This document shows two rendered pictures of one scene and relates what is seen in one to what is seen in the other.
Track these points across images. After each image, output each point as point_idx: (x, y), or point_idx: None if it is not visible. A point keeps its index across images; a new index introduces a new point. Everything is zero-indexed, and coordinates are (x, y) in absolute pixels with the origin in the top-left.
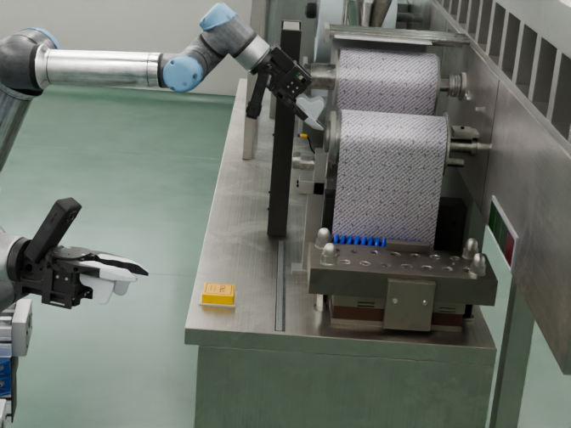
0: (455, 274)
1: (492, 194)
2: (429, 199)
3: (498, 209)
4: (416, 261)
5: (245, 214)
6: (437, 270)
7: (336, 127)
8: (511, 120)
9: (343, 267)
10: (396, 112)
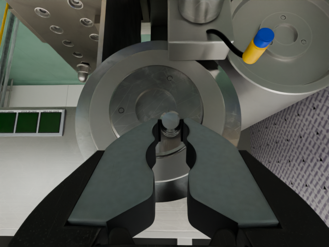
0: (68, 57)
1: (71, 134)
2: None
3: (32, 134)
4: (77, 37)
5: None
6: (67, 48)
7: (89, 155)
8: (34, 207)
9: None
10: (273, 153)
